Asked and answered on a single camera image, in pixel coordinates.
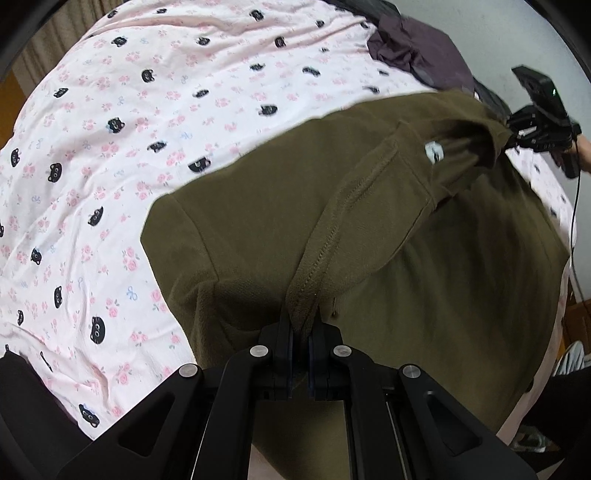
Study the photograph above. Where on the dark blue jeans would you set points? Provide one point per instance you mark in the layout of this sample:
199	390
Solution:
369	5

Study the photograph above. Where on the orange wooden wardrobe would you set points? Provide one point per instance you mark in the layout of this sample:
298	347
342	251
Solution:
11	110

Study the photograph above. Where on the purple garment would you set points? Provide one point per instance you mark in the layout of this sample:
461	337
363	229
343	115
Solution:
425	46

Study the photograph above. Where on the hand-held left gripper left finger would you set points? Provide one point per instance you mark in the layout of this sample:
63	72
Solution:
277	350

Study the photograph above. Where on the pink cat print bedsheet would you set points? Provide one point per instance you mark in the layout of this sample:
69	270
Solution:
138	115

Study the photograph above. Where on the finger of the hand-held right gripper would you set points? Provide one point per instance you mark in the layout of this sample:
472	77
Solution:
521	118
521	138

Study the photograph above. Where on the person's right hand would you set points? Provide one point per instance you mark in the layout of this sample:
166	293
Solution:
585	154

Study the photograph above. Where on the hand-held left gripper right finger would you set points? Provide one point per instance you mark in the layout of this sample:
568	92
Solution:
323	355

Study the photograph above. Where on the beige curtain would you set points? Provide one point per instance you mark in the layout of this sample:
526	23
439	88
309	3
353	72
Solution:
60	37

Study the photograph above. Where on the person's leg in black pants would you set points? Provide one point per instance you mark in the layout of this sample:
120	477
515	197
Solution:
563	406

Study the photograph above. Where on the olive green sweatshirt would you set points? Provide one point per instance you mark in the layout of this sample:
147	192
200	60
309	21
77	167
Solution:
415	277

